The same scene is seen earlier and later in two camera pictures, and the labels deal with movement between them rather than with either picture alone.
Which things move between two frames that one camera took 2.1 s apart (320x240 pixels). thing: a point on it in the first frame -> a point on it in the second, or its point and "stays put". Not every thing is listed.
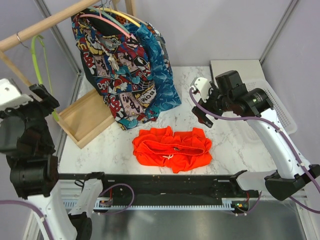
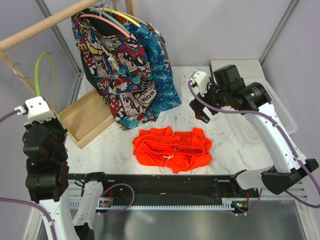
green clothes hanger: [39, 74] -> [36, 70]
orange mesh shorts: [178, 151] stays put
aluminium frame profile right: [287, 12] stays put
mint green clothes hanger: [101, 11] stays put
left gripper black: [48, 102] -> [62, 129]
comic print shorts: [115, 64] stays put
